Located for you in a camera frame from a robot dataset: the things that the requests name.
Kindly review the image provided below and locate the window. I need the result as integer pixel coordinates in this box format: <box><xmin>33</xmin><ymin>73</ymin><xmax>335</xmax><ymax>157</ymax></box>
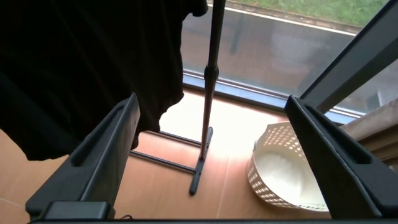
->
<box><xmin>180</xmin><ymin>0</ymin><xmax>398</xmax><ymax>125</ymax></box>

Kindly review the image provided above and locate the black garment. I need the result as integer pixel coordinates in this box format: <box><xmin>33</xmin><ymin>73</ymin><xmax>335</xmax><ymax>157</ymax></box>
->
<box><xmin>0</xmin><ymin>0</ymin><xmax>209</xmax><ymax>162</ymax></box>

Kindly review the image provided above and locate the white laundry basket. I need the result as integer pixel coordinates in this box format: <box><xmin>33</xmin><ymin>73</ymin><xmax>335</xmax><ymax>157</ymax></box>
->
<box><xmin>247</xmin><ymin>121</ymin><xmax>330</xmax><ymax>213</ymax></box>

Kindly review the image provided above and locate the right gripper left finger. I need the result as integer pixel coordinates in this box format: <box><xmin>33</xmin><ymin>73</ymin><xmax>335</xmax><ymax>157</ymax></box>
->
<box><xmin>25</xmin><ymin>92</ymin><xmax>141</xmax><ymax>220</ymax></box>

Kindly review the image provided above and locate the black clothes rack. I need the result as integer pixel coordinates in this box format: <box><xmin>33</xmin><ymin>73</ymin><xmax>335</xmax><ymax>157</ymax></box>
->
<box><xmin>129</xmin><ymin>0</ymin><xmax>227</xmax><ymax>197</ymax></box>

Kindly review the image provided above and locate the beige curtain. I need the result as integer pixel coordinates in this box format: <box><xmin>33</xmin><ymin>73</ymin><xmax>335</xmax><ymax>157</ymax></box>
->
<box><xmin>340</xmin><ymin>98</ymin><xmax>398</xmax><ymax>172</ymax></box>

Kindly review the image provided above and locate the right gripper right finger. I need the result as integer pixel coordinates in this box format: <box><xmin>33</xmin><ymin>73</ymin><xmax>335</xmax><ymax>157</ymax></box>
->
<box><xmin>284</xmin><ymin>95</ymin><xmax>398</xmax><ymax>219</ymax></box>

